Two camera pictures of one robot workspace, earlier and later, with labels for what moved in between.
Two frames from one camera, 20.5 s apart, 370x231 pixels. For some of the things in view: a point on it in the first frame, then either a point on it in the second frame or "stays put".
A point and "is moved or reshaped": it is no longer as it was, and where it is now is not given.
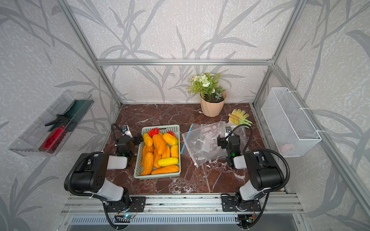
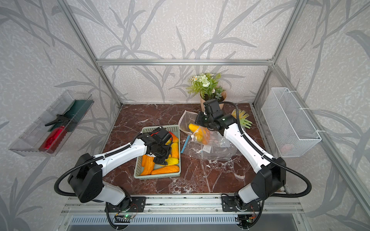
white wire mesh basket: [294, 132] stays put
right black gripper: [221, 142] -> [198, 119]
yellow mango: [167, 161] stays put
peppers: [147, 140] is moved or reshaped
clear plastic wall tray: [46, 134] stays put
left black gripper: [137, 142] -> [161, 161]
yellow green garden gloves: [240, 114] stays put
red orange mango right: [172, 133] stays put
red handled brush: [53, 139] stays put
